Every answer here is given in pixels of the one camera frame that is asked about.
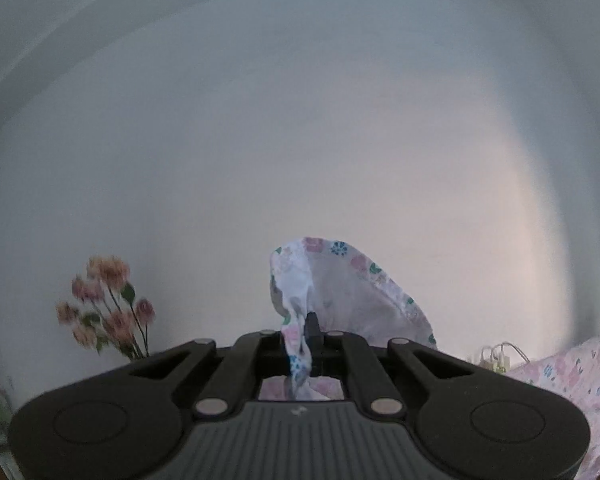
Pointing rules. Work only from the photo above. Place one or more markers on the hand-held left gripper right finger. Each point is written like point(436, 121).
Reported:
point(330, 342)

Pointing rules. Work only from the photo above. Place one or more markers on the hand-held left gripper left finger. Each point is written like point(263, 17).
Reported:
point(267, 344)

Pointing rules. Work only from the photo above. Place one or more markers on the pink floral garment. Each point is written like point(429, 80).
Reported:
point(330, 305)

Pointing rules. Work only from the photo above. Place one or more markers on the pink artificial flowers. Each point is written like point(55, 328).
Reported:
point(115, 320)

